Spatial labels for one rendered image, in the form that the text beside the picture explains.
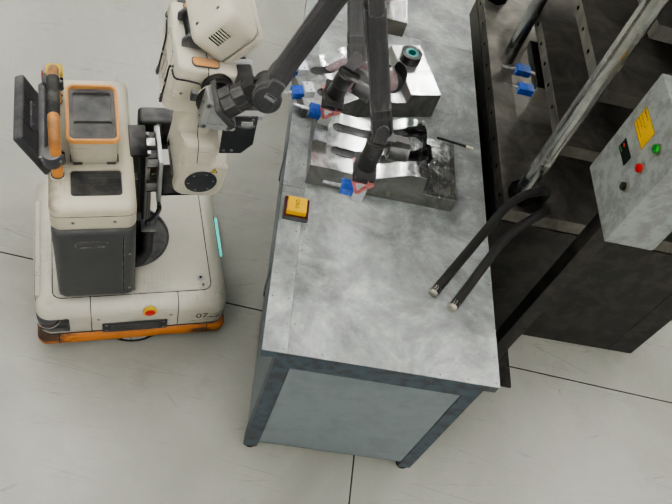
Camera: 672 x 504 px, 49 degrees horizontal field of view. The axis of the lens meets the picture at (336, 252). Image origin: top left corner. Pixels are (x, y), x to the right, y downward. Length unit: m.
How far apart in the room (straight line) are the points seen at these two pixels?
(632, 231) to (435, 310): 0.61
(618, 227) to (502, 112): 0.89
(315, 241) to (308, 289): 0.18
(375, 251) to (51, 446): 1.30
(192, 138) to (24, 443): 1.20
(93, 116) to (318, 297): 0.87
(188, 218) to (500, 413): 1.48
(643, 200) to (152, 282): 1.65
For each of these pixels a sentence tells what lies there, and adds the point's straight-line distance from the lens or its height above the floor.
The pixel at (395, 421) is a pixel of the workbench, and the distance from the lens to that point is 2.48.
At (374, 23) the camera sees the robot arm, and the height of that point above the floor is 1.48.
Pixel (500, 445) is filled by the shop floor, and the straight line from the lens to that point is 3.09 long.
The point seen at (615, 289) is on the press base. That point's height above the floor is 0.45.
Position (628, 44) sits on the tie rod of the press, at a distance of 2.25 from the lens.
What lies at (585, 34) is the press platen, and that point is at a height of 1.27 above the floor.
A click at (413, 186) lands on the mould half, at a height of 0.89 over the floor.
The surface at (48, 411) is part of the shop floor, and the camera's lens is 2.82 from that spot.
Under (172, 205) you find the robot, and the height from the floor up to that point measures 0.28.
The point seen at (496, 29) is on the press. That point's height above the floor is 0.78.
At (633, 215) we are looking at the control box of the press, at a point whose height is 1.20.
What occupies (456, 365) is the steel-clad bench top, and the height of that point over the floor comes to 0.80.
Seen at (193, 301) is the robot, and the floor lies 0.27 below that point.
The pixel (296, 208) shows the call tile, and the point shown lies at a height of 0.84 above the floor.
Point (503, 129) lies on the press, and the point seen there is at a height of 0.79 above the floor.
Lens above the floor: 2.60
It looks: 53 degrees down
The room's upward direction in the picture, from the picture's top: 23 degrees clockwise
